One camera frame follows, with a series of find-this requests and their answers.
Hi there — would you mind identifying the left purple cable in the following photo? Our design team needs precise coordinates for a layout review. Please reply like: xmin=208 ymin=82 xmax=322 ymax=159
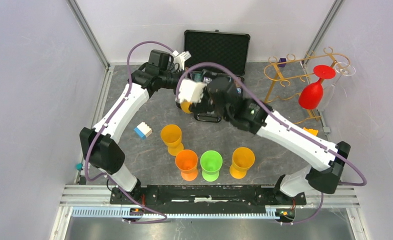
xmin=84 ymin=40 xmax=176 ymax=225

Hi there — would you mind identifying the blue white toy brick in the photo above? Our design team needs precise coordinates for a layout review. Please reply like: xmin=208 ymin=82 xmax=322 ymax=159
xmin=134 ymin=122 xmax=153 ymax=139

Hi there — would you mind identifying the white slotted cable duct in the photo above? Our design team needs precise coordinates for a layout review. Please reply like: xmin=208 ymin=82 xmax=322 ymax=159
xmin=71 ymin=206 xmax=282 ymax=220

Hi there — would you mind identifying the clear wine glass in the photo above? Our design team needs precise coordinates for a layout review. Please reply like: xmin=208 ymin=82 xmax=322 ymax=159
xmin=317 ymin=62 xmax=356 ymax=111

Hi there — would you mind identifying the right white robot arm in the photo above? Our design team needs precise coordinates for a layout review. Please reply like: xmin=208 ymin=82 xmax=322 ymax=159
xmin=178 ymin=77 xmax=351 ymax=204

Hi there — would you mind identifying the yellow wine glass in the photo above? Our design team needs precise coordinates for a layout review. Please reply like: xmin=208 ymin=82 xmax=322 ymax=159
xmin=229 ymin=147 xmax=256 ymax=179
xmin=180 ymin=101 xmax=192 ymax=114
xmin=160 ymin=124 xmax=184 ymax=156

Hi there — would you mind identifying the purple cable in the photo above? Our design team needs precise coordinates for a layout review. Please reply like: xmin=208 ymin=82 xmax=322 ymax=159
xmin=175 ymin=61 xmax=368 ymax=226
xmin=84 ymin=40 xmax=176 ymax=225

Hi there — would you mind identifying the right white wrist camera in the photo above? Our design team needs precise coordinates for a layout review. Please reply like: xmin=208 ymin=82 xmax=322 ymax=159
xmin=178 ymin=79 xmax=207 ymax=104

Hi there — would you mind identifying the teal small object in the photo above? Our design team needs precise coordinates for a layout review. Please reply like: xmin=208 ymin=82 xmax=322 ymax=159
xmin=75 ymin=163 xmax=83 ymax=171

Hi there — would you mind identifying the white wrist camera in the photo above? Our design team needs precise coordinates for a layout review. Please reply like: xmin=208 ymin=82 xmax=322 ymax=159
xmin=172 ymin=50 xmax=192 ymax=71
xmin=178 ymin=79 xmax=207 ymax=104

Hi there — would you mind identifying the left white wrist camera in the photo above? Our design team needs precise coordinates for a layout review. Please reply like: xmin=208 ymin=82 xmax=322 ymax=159
xmin=172 ymin=50 xmax=192 ymax=71

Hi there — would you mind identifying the red plastic wine glass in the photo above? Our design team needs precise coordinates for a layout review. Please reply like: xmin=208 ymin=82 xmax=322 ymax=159
xmin=298 ymin=64 xmax=336 ymax=110

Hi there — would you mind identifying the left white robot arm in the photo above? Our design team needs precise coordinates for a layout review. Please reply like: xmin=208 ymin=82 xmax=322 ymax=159
xmin=79 ymin=49 xmax=181 ymax=204

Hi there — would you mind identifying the black poker chip case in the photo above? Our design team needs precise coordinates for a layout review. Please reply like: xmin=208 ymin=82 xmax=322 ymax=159
xmin=175 ymin=30 xmax=254 ymax=126

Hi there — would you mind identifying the purple small block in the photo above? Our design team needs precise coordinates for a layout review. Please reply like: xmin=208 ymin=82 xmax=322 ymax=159
xmin=277 ymin=57 xmax=287 ymax=68

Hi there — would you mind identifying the green plastic wine glass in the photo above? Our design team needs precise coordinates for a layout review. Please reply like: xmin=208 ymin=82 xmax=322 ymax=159
xmin=200 ymin=150 xmax=223 ymax=182

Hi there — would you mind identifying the gold wine glass rack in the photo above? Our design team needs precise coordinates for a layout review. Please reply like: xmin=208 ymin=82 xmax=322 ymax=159
xmin=263 ymin=46 xmax=351 ymax=122

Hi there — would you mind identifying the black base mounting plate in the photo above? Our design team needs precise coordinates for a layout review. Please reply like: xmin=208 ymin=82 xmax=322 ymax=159
xmin=109 ymin=184 xmax=307 ymax=215

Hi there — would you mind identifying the orange plastic wine glass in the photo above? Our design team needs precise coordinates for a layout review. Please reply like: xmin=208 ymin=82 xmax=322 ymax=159
xmin=175 ymin=149 xmax=198 ymax=182

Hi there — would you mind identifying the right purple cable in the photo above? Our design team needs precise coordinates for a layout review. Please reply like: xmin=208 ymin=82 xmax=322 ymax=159
xmin=175 ymin=61 xmax=368 ymax=226

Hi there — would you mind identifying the orange green toy brick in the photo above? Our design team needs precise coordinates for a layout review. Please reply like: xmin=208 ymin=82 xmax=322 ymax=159
xmin=303 ymin=127 xmax=319 ymax=136

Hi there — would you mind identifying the yellow wine glass back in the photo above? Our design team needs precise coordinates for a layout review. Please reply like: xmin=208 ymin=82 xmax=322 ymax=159
xmin=180 ymin=101 xmax=192 ymax=114

